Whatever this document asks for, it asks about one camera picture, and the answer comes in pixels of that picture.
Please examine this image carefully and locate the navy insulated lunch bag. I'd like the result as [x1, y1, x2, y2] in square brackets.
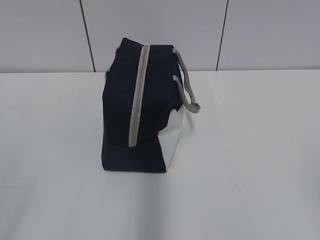
[101, 37, 201, 173]

